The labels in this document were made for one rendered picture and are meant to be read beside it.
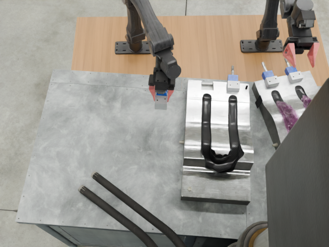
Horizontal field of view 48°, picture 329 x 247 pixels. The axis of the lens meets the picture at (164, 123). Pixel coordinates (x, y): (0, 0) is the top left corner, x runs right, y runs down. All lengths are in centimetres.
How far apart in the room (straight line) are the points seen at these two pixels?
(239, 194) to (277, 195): 105
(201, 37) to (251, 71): 30
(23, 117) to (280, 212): 239
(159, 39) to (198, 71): 46
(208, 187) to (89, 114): 61
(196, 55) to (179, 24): 20
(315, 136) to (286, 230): 11
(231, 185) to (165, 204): 27
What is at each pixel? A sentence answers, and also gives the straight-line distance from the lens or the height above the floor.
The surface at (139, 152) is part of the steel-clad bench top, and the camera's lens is 155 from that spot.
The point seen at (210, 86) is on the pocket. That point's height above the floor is 86.
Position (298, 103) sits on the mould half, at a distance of 166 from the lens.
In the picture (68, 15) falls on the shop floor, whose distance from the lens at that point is 312.
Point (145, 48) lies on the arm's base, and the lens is 180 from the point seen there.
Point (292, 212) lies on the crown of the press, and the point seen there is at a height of 190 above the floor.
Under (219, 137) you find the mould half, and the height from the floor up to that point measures 92.
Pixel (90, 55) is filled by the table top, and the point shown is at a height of 80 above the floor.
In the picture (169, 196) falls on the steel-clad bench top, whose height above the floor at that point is 80.
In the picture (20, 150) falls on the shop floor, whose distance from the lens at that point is 258.
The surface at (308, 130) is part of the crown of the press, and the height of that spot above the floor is 196.
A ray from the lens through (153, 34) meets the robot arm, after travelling 134.
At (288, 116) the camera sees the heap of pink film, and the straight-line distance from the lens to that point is 155.
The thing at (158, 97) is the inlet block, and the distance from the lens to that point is 148.
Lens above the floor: 224
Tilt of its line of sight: 64 degrees down
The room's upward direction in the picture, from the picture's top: straight up
